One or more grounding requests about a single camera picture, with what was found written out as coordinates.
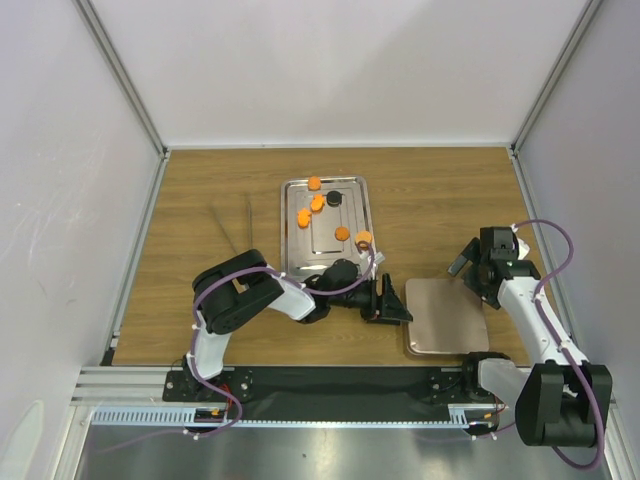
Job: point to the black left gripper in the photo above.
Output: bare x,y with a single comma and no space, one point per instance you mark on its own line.
386,308

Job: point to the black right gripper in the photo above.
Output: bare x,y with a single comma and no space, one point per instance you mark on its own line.
471,252

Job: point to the rose gold tin lid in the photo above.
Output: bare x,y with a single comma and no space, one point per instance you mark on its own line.
446,314

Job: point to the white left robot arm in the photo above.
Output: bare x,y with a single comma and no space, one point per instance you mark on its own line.
229,295

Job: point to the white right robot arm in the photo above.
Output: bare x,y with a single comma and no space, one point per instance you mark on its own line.
564,400

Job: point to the orange round cookie lower right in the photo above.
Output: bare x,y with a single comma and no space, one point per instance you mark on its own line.
363,238

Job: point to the orange round cookie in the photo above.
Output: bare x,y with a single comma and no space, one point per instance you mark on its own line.
363,238
314,183

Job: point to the orange cookie under green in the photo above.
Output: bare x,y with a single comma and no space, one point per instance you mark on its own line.
342,233

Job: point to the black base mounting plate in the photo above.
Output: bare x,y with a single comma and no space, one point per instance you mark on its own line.
350,393

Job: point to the silver steel tray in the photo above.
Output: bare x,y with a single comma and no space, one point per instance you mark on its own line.
305,252

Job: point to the black sandwich cookie on tray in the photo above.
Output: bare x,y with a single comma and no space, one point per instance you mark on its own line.
334,198

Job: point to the orange bear cookie lower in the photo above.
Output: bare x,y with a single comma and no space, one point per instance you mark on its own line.
304,218

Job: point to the orange bear cookie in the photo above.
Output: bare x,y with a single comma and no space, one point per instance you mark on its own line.
317,203
304,218

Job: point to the orange bear cookie upper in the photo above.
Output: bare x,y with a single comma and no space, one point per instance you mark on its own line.
317,203

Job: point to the orange round cookie top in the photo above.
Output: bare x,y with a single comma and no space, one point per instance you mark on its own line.
314,183

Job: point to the white slotted cable duct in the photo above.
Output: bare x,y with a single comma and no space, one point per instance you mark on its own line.
207,418

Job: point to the aluminium frame rail front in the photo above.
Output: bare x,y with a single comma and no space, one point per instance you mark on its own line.
120,385

